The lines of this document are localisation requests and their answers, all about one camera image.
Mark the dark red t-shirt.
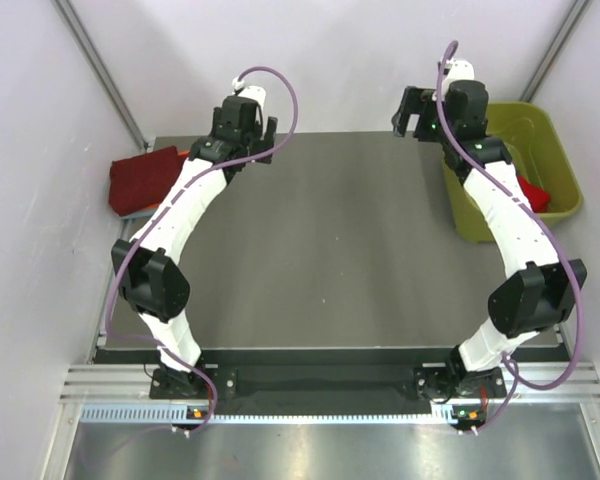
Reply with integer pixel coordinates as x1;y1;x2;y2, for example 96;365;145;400
108;146;185;217

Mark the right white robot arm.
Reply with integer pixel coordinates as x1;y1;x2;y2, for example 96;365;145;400
391;80;587;397

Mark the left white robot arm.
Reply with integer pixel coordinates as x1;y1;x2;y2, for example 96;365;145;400
111;86;277;397

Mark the olive green plastic basket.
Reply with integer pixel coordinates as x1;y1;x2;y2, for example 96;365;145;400
442;102;583;243

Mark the bright red t-shirt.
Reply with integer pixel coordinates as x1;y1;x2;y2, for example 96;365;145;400
517;174;551;213

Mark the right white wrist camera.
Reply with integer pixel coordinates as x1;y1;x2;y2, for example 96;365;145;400
438;58;475;98

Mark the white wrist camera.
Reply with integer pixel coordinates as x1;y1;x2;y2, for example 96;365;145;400
231;76;267;122
438;58;475;98

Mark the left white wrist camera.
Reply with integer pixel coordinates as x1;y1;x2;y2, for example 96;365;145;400
231;76;267;122

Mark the aluminium frame rail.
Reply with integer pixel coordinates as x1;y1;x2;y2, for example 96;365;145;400
60;363;600;404

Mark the slotted grey cable duct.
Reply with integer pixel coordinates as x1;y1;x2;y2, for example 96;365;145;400
79;402;486;426

